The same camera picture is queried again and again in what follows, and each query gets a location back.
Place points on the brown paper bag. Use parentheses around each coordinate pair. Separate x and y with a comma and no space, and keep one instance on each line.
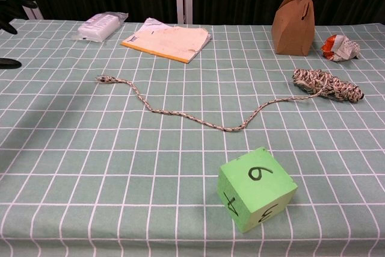
(293,25)

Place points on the crumpled orange white wrapper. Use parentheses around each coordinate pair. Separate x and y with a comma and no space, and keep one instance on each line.
(341,47)

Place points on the white tissue pack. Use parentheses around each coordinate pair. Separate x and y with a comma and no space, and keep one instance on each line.
(97,26)

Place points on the green checked tablecloth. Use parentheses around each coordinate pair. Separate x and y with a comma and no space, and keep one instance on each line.
(120,163)

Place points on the yellow-edged paper notepad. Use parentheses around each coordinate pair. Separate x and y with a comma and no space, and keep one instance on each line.
(168,40)

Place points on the green numbered foam cube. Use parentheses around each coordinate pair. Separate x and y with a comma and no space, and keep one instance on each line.
(255,190)

